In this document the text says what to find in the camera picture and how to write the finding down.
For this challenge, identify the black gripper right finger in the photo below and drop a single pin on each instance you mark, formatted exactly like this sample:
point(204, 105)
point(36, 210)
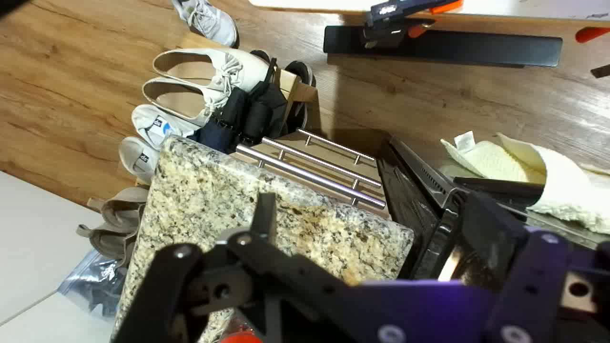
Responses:
point(534, 279)

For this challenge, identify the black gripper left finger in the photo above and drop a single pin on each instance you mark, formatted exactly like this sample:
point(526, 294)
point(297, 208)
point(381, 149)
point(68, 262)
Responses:
point(190, 286)

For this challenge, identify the beige slipper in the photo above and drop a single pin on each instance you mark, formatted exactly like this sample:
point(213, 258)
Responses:
point(124, 206)
point(110, 241)

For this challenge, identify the speckled granite countertop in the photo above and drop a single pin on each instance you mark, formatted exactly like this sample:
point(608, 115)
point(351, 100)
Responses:
point(209, 191)

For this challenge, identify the clear plastic bag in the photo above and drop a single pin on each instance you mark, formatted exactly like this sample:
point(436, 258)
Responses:
point(91, 283)

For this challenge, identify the cream cloth oven mitt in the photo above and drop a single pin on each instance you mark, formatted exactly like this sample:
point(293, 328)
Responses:
point(558, 183)

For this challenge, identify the white sneaker blue mark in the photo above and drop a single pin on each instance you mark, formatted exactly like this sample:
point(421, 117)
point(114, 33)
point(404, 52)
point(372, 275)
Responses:
point(154, 124)
point(135, 157)

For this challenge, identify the cream flat shoe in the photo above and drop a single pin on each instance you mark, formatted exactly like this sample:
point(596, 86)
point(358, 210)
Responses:
point(183, 98)
point(209, 63)

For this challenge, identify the long black flat bar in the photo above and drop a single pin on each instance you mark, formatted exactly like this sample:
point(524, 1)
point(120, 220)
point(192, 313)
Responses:
point(457, 48)

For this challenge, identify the white mesh sneaker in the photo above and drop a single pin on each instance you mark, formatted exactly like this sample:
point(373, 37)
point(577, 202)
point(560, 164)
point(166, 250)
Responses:
point(206, 20)

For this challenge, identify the black orange clamp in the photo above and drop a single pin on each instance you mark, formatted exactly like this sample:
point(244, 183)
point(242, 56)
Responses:
point(392, 16)

